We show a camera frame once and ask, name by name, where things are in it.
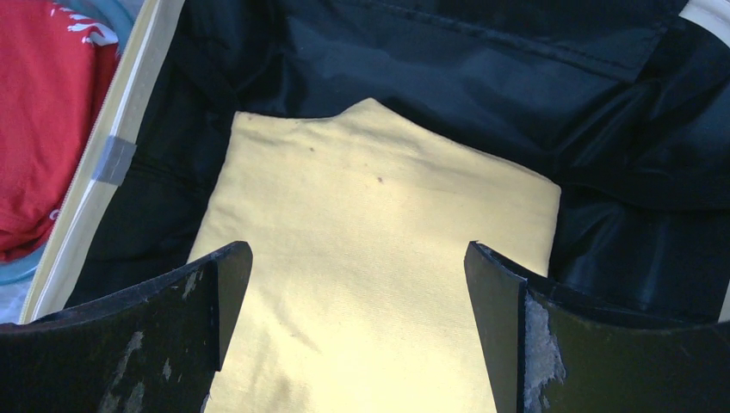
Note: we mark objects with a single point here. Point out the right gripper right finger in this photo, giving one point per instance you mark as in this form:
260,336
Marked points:
548,348

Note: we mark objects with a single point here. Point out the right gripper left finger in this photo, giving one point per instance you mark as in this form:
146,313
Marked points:
152,347

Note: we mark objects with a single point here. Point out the teal plastic bin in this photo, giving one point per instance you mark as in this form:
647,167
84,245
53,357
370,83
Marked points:
23,268

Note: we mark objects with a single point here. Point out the yellow hard-shell suitcase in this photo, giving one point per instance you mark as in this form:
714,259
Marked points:
624,104

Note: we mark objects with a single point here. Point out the red cloth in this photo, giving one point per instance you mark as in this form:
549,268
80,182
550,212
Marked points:
45,114

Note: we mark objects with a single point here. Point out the yellow folded cloth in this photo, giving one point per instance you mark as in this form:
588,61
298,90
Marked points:
359,225

